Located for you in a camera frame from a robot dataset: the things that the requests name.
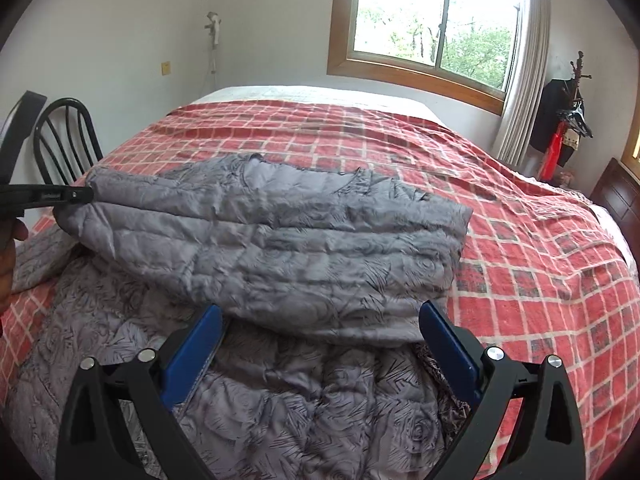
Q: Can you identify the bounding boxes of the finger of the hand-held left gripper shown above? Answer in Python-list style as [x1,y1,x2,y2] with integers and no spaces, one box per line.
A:
[0,183,96,208]

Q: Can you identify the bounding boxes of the small wooden frame window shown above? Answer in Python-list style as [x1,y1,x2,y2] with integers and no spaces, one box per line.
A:
[621,122,640,172]

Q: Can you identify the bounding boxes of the dark wooden dresser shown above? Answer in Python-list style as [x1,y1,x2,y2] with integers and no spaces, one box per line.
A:
[589,157,640,233]

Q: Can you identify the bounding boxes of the black white hanging item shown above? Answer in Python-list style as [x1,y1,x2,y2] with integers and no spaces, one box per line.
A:
[561,102,597,150]

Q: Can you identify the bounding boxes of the white pleated curtain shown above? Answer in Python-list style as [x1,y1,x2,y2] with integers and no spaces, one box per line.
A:
[492,0,555,167]

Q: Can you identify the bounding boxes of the wooden coat rack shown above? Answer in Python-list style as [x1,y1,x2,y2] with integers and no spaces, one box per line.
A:
[570,50,594,111]

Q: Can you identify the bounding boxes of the large wooden frame window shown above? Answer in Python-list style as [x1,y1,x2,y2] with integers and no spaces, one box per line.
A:
[327,0,523,116]

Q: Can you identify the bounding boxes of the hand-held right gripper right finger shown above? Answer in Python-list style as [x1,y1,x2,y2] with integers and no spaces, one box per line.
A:
[418,300,587,480]

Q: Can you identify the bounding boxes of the white wall hair dryer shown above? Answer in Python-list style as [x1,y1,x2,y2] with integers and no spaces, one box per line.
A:
[204,10,224,77]

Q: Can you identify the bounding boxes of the black metal chair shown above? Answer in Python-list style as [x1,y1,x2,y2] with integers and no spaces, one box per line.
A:
[32,98,107,187]

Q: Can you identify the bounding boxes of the red plaid blanket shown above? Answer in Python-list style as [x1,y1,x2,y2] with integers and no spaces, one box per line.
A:
[0,99,640,467]

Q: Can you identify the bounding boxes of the black hanging garment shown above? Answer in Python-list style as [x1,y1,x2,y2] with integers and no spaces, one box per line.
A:
[529,79,577,169]

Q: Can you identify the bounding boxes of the red hanging item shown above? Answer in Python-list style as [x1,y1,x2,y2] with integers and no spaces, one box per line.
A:
[537,119,569,182]

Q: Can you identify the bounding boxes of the person's left hand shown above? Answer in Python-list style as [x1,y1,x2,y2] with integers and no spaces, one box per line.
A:
[0,219,30,314]

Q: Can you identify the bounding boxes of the grey rose-patterned quilted blanket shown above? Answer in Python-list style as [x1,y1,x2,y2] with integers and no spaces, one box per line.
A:
[2,152,475,480]

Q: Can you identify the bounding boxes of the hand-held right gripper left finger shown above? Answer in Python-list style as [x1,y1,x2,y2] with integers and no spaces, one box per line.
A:
[56,304,231,480]

